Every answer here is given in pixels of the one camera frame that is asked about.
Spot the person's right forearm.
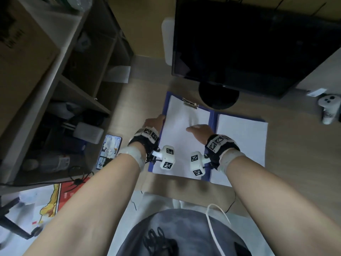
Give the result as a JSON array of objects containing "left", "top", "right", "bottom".
[{"left": 226, "top": 156, "right": 341, "bottom": 256}]

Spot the white marker cube tracker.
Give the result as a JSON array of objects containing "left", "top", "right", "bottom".
[
  {"left": 190, "top": 151, "right": 206, "bottom": 178},
  {"left": 159, "top": 145, "right": 176, "bottom": 170}
]

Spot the black computer monitor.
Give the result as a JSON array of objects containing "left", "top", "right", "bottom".
[{"left": 171, "top": 0, "right": 341, "bottom": 98}]

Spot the black wrist strap with markers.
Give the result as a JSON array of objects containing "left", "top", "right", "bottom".
[
  {"left": 128, "top": 127, "right": 160, "bottom": 163},
  {"left": 204, "top": 134, "right": 241, "bottom": 171}
]

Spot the white handheld controller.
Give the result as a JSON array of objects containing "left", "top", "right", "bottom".
[{"left": 318, "top": 94, "right": 341, "bottom": 125}]

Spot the white wrist wrap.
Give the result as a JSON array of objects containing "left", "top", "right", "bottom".
[
  {"left": 117, "top": 146, "right": 146, "bottom": 170},
  {"left": 220, "top": 150, "right": 246, "bottom": 174}
]

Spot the round black monitor stand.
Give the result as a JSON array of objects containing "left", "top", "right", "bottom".
[{"left": 198, "top": 80, "right": 240, "bottom": 110}]

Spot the black cable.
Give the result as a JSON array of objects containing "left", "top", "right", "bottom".
[{"left": 0, "top": 166, "right": 94, "bottom": 187}]

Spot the person's left hand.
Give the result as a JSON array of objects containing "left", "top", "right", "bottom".
[{"left": 144, "top": 115, "right": 167, "bottom": 134}]

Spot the person's left forearm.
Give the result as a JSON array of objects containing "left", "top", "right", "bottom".
[{"left": 24, "top": 154, "right": 142, "bottom": 256}]

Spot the white cable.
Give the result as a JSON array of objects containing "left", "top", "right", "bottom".
[{"left": 206, "top": 204, "right": 231, "bottom": 256}]

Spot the grey shirt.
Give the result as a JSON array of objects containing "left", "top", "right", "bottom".
[{"left": 116, "top": 209, "right": 252, "bottom": 256}]

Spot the clear plastic bottle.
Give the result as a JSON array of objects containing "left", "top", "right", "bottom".
[{"left": 23, "top": 154, "right": 71, "bottom": 174}]

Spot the person's right hand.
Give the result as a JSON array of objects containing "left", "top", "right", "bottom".
[{"left": 186, "top": 124, "right": 214, "bottom": 146}]

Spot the red and yellow printed bag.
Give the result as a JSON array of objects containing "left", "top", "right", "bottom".
[{"left": 39, "top": 178, "right": 91, "bottom": 219}]

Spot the small white card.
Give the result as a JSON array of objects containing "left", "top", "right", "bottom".
[{"left": 306, "top": 88, "right": 327, "bottom": 97}]

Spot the metal folder clip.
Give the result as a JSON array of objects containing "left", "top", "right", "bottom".
[{"left": 183, "top": 98, "right": 200, "bottom": 110}]

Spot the clipped white paper sheet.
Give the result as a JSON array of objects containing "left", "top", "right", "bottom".
[{"left": 152, "top": 95, "right": 211, "bottom": 179}]

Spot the loose white paper sheet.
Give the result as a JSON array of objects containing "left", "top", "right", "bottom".
[{"left": 210, "top": 114, "right": 268, "bottom": 187}]

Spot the blue clipboard folder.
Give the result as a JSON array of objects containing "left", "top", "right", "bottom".
[{"left": 148, "top": 91, "right": 267, "bottom": 182}]

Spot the brown cardboard box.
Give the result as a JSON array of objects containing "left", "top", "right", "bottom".
[{"left": 0, "top": 0, "right": 60, "bottom": 136}]

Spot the smartphone with picture case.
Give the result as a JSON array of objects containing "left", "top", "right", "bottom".
[{"left": 96, "top": 134, "right": 123, "bottom": 170}]

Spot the white plastic box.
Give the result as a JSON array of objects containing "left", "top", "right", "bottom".
[{"left": 73, "top": 122, "right": 104, "bottom": 144}]

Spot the wooden shelf unit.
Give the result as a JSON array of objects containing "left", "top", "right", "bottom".
[{"left": 0, "top": 0, "right": 134, "bottom": 195}]

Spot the black chair base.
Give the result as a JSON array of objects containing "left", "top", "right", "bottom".
[{"left": 0, "top": 197, "right": 43, "bottom": 240}]

